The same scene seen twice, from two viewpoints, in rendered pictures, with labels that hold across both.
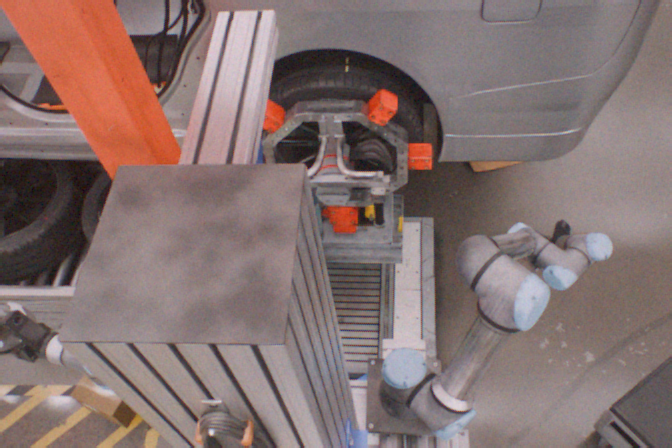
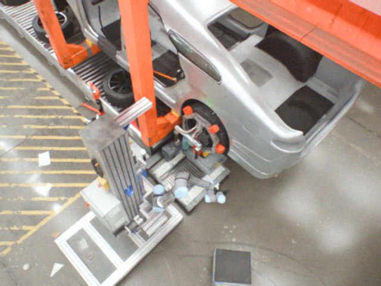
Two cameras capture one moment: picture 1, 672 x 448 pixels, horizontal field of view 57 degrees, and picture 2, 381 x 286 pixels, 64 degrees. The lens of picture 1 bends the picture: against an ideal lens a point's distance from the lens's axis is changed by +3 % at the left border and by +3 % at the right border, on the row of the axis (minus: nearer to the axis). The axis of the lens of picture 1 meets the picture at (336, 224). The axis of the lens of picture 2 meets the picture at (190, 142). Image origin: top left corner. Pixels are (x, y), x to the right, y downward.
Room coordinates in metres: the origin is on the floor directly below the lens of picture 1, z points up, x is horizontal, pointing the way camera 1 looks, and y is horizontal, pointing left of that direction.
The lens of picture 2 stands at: (-0.34, -0.99, 3.84)
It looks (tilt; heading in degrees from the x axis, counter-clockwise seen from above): 57 degrees down; 29
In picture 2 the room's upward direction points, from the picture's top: 4 degrees clockwise
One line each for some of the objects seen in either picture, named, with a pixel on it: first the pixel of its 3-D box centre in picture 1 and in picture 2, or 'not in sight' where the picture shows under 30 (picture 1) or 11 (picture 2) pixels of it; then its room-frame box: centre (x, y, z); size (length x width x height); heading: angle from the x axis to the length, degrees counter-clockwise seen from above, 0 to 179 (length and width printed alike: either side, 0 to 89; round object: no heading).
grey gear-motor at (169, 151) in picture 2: not in sight; (176, 148); (1.52, 0.28, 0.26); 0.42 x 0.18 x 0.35; 168
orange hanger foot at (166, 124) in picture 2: not in sight; (168, 118); (1.62, 0.46, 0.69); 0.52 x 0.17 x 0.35; 168
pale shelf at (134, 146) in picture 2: not in sight; (134, 151); (1.09, 0.65, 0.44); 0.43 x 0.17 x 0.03; 78
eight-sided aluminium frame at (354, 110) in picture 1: (336, 158); (199, 133); (1.55, -0.04, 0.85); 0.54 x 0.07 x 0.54; 78
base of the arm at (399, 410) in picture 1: (404, 388); not in sight; (0.62, -0.12, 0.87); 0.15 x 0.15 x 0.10
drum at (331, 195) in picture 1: (335, 172); (196, 136); (1.48, -0.03, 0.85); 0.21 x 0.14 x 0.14; 168
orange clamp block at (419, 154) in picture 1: (419, 156); (219, 149); (1.49, -0.35, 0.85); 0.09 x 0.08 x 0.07; 78
